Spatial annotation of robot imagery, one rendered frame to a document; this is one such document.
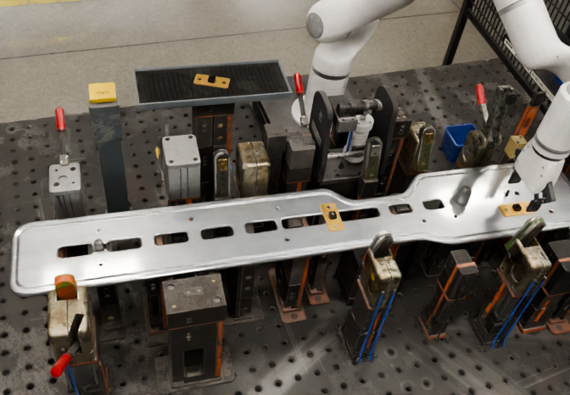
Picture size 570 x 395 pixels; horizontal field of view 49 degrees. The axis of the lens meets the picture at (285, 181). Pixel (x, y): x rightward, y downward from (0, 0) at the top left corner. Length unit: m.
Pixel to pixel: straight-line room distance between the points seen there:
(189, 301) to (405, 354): 0.63
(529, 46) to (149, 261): 0.92
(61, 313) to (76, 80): 2.36
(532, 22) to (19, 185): 1.44
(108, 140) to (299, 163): 0.47
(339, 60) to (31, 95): 1.96
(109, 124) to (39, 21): 2.47
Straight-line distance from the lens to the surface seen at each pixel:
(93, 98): 1.53
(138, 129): 2.13
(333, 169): 1.66
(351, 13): 1.74
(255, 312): 1.67
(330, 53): 1.89
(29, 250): 1.45
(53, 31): 3.90
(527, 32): 1.43
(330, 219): 1.49
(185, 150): 1.46
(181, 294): 1.31
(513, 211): 1.66
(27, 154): 2.10
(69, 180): 1.49
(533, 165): 1.54
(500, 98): 1.66
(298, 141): 1.55
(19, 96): 3.47
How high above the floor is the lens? 2.12
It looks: 46 degrees down
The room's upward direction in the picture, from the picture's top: 8 degrees clockwise
